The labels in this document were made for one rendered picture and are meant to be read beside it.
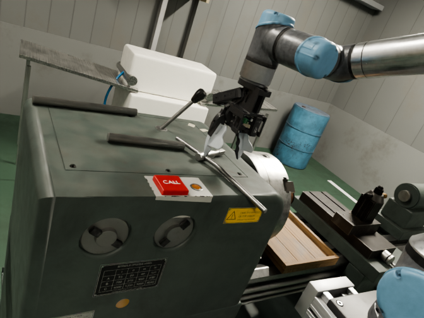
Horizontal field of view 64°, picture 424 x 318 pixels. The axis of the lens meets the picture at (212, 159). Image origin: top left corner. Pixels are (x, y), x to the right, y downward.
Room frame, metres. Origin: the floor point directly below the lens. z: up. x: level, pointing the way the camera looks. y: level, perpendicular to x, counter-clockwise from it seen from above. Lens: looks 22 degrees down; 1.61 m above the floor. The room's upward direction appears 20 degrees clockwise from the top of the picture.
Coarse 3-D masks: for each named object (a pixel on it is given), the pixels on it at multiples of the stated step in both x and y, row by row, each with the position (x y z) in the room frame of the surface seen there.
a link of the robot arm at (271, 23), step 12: (264, 12) 0.79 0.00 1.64; (276, 12) 0.78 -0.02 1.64; (264, 24) 0.77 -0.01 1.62; (276, 24) 0.77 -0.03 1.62; (288, 24) 0.77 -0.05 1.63; (264, 36) 0.77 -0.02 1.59; (276, 36) 0.75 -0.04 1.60; (252, 48) 0.78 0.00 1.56; (264, 48) 0.77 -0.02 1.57; (252, 60) 0.77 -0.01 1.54; (264, 60) 0.77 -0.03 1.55
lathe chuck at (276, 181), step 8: (256, 152) 1.10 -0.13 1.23; (264, 152) 1.14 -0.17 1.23; (264, 160) 1.05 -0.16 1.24; (272, 160) 1.07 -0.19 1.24; (272, 168) 1.03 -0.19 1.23; (280, 168) 1.05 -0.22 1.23; (272, 176) 1.00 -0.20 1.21; (280, 176) 1.02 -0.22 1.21; (272, 184) 0.98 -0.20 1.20; (280, 184) 1.00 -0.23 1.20; (280, 192) 0.98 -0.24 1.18; (288, 192) 1.00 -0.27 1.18; (288, 200) 0.99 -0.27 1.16; (288, 208) 0.99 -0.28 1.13; (280, 224) 0.97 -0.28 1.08
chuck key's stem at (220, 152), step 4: (200, 152) 0.82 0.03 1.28; (212, 152) 0.85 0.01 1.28; (216, 152) 0.87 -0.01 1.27; (220, 152) 0.89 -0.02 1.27; (224, 152) 0.90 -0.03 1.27; (196, 156) 0.81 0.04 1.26; (200, 156) 0.81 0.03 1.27; (204, 156) 0.82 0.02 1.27; (208, 156) 0.83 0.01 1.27; (212, 156) 0.85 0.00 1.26; (200, 160) 0.81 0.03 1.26
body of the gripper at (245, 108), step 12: (240, 84) 0.78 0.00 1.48; (252, 84) 0.77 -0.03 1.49; (252, 96) 0.77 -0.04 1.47; (264, 96) 0.77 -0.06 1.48; (228, 108) 0.80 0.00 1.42; (240, 108) 0.78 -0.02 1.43; (252, 108) 0.75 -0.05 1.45; (228, 120) 0.80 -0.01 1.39; (240, 120) 0.75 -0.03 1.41; (252, 120) 0.77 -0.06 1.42; (264, 120) 0.79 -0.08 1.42; (240, 132) 0.77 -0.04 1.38; (252, 132) 0.77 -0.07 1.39
